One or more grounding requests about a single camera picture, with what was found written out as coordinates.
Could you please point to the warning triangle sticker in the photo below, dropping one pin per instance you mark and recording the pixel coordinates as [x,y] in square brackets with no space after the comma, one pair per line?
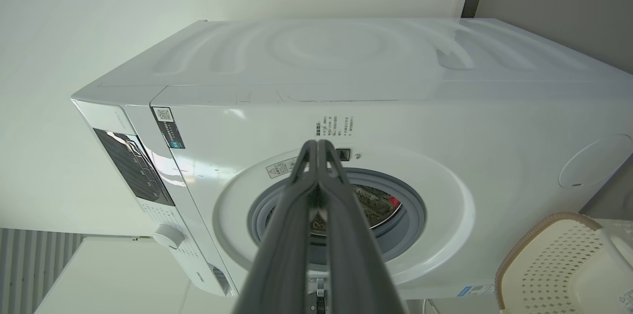
[280,168]

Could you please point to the stainless steel washing machine drum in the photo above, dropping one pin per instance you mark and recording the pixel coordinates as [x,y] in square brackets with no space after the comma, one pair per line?
[376,207]

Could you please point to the grey rubber door gasket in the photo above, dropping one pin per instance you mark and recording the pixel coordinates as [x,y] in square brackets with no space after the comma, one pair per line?
[413,227]

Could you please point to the black glossy control display panel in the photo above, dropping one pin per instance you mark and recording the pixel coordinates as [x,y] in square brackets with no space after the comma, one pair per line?
[133,168]

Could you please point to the round white filter cover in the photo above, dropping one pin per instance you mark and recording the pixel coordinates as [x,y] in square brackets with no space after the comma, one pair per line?
[598,160]

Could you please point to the blue energy label sticker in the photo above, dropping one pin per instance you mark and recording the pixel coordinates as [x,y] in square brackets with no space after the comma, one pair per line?
[474,291]

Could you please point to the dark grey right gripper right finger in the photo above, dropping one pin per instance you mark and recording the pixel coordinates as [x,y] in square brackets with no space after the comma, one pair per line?
[351,254]

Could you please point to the QR code label sticker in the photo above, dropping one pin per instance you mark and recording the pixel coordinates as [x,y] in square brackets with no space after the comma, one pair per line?
[168,128]

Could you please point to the white washing machine control dial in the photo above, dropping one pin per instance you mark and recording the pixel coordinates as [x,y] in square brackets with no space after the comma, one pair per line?
[168,236]

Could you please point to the black door latch socket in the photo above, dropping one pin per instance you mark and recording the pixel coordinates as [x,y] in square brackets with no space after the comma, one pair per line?
[344,154]

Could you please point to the beige perforated laundry basket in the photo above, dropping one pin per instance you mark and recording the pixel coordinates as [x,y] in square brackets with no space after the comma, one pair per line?
[559,274]

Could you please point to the grey ribbed panel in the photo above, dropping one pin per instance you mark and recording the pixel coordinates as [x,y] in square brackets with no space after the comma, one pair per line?
[29,264]

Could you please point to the white front-load washing machine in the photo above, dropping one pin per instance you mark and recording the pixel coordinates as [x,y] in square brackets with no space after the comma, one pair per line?
[445,121]

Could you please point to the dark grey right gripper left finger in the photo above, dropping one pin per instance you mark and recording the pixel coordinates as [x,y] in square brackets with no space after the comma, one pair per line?
[282,245]

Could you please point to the white cabinet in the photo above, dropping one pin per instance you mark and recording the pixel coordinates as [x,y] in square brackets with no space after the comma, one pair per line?
[118,279]

